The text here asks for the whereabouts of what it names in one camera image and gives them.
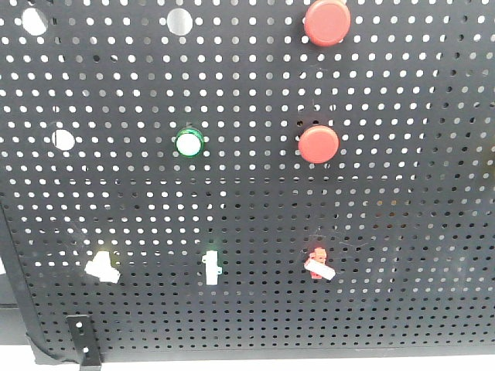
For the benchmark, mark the black perforated pegboard panel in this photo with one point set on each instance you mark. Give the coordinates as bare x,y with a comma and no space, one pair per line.
93,94

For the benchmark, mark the green round push button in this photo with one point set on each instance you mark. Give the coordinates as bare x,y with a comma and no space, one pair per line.
189,142

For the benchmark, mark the lower red mushroom button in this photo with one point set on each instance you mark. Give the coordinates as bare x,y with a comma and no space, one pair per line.
318,144

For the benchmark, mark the red mushroom button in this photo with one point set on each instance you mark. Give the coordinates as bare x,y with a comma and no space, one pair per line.
318,144
327,22

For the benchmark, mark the upper red mushroom button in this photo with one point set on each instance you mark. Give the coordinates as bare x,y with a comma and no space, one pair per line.
327,22

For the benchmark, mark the red toggle switch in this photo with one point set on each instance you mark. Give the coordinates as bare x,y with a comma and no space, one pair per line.
317,267

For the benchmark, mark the left black clamp bracket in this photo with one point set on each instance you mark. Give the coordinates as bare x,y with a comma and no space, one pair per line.
84,342

